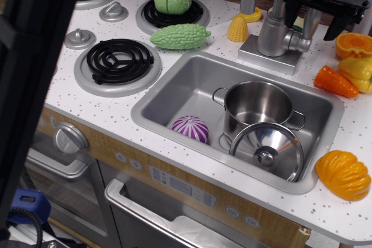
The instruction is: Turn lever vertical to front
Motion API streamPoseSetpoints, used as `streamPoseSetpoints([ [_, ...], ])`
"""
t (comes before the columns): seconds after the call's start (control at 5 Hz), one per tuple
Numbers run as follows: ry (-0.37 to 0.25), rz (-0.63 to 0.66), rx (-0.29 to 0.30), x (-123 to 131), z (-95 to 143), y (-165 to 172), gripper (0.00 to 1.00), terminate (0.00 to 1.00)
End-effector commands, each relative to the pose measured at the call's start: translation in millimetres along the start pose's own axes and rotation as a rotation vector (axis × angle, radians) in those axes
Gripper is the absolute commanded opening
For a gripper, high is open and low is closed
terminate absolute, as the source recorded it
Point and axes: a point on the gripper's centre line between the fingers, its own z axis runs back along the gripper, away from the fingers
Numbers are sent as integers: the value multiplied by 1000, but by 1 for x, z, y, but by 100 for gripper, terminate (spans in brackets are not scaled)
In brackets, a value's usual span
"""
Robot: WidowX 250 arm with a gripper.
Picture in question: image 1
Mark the silver faucet lever handle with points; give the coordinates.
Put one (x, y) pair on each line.
(311, 22)

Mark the orange toy orange half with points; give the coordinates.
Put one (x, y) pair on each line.
(353, 45)

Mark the silver toy faucet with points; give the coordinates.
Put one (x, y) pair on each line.
(277, 47)

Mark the yellow toy banana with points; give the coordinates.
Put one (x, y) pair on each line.
(249, 18)

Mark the orange toy carrot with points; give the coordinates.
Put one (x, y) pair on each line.
(332, 81)

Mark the yellow toy bell pepper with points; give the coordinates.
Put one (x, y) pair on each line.
(358, 72)

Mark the yellow toy corn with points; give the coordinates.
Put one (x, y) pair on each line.
(238, 30)

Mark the green toy bitter gourd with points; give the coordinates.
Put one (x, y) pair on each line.
(180, 36)

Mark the stainless steel pot lid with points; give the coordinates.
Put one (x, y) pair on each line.
(270, 147)

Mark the black rear stove burner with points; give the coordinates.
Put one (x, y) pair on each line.
(160, 20)

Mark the black stove burner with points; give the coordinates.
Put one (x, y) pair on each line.
(119, 61)
(160, 20)

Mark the grey toy sink basin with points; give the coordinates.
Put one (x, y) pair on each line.
(186, 90)

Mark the purple toy onion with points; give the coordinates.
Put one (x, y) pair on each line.
(192, 127)

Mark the orange toy pumpkin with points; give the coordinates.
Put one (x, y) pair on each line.
(344, 175)

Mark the silver stove knob middle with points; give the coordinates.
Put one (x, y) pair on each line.
(113, 13)

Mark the silver stove knob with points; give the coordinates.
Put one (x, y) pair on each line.
(113, 13)
(79, 39)

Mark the black front stove burner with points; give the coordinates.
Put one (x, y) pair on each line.
(119, 61)

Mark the silver stove knob left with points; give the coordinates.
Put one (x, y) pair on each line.
(79, 39)

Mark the silver oven dial knob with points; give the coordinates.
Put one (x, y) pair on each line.
(68, 139)

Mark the blue clamp tool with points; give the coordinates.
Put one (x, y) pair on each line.
(32, 201)

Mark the silver dishwasher door handle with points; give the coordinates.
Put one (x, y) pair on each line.
(141, 227)

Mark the black foreground frame post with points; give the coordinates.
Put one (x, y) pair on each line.
(32, 34)

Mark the silver oven door handle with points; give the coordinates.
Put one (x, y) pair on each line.
(73, 172)

